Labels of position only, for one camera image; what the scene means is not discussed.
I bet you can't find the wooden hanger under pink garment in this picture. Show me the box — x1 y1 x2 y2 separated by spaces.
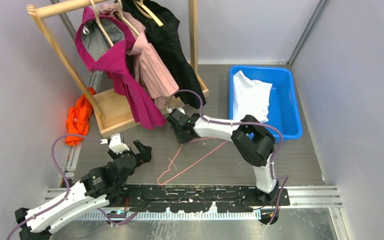
115 0 140 37

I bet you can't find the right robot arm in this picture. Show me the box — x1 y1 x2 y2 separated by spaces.
166 108 279 206

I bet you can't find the pink pleated garment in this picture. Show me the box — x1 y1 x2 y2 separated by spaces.
99 3 179 109

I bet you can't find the blue plastic bin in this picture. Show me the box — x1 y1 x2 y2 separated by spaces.
228 65 303 142

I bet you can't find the white skirt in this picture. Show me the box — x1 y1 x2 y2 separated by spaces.
232 70 273 123

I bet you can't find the wooden clothes rack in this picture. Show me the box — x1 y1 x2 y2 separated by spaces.
26 0 209 137

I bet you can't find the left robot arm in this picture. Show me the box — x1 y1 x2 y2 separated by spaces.
14 134 152 240

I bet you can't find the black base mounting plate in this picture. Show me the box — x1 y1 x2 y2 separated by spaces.
94 183 291 226

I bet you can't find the black garment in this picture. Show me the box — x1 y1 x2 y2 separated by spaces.
122 0 206 109

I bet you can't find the aluminium rail frame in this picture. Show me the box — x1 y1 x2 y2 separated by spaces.
41 185 344 221

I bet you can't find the orange cloth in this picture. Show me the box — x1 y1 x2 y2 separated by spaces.
65 94 94 136

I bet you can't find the magenta dress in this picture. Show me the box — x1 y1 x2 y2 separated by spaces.
75 7 167 130

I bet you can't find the pink wire hanger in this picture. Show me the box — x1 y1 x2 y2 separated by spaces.
156 136 229 186

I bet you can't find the wooden hanger under black garment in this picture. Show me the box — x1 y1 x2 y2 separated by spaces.
133 0 164 27

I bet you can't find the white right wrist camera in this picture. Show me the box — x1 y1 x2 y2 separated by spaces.
166 107 186 115

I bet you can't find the wooden hanger under magenta dress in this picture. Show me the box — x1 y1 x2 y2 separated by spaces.
89 0 114 47

